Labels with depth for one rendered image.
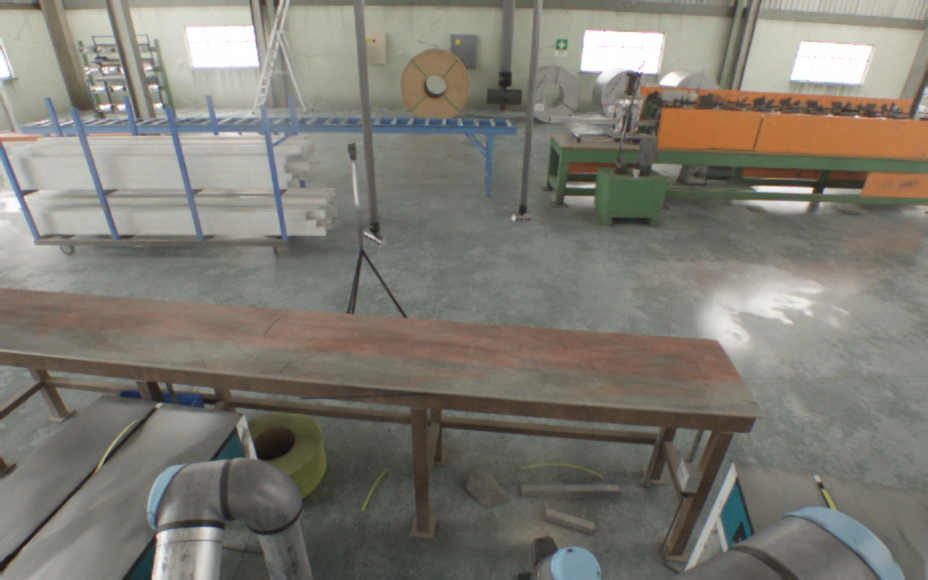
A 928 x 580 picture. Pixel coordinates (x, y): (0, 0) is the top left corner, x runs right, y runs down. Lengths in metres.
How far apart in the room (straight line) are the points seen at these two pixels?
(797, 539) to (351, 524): 1.96
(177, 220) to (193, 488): 4.08
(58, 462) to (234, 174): 3.14
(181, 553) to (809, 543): 0.93
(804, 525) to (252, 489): 0.87
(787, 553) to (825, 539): 0.05
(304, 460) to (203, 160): 3.03
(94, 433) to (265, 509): 1.03
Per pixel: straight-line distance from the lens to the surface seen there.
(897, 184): 8.02
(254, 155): 4.52
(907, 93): 10.69
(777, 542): 0.58
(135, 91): 9.37
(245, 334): 2.10
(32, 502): 1.85
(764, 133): 6.73
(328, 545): 2.30
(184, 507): 1.06
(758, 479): 1.74
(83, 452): 1.92
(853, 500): 1.84
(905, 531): 1.85
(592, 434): 2.35
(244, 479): 1.04
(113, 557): 1.59
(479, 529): 2.28
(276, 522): 1.08
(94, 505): 1.74
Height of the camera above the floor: 1.89
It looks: 29 degrees down
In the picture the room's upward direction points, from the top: 1 degrees clockwise
